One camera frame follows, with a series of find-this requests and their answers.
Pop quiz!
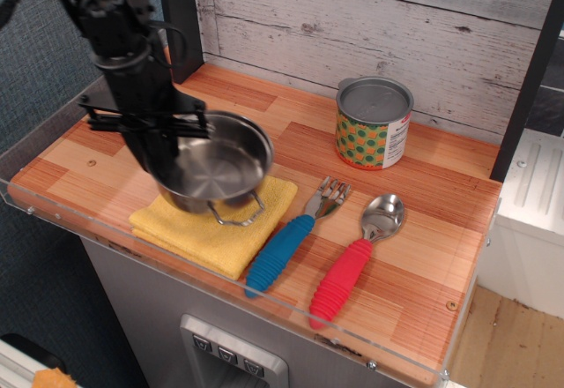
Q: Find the small stainless steel pan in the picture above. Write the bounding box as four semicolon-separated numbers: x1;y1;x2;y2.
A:
147;111;274;227

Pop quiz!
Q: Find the silver dispenser button panel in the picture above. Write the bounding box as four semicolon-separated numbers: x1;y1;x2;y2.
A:
180;314;290;387

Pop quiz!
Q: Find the white ribbed cabinet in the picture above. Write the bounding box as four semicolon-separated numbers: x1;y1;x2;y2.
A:
477;129;563;317

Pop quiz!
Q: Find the red handled metal spoon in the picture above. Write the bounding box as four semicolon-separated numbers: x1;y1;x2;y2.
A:
309;194;404;330

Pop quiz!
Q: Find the blue handled metal fork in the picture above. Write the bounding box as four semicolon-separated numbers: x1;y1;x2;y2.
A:
245;176;351;298

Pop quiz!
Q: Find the orange sponge piece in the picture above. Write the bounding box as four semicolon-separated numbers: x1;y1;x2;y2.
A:
32;368;78;388

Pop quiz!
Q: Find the black looped cable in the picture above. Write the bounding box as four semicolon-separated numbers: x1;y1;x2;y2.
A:
147;20;189;71

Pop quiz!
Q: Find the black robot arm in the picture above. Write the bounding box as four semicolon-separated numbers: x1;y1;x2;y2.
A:
1;0;209;178

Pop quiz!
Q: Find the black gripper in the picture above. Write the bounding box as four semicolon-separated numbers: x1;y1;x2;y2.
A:
78;50;209;175

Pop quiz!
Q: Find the black vertical frame post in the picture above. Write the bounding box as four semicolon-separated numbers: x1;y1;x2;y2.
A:
161;0;204;84

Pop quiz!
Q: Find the folded yellow cloth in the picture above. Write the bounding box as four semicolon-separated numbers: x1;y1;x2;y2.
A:
129;176;298;280

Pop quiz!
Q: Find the green orange patterned tin can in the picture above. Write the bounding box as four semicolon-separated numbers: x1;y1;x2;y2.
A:
335;77;414;171

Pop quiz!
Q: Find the clear acrylic edge guard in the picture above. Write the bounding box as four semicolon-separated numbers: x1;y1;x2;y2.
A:
0;77;503;388

